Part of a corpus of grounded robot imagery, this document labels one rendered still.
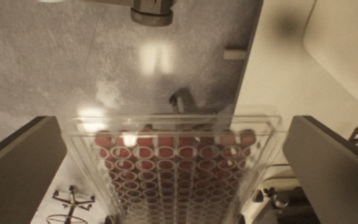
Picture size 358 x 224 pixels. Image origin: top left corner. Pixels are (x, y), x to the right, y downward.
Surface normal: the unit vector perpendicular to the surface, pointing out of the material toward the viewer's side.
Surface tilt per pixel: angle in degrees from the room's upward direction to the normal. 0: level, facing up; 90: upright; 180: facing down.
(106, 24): 0
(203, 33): 0
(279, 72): 0
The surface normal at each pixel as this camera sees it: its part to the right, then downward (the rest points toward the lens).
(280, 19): 0.02, 0.67
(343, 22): -1.00, -0.01
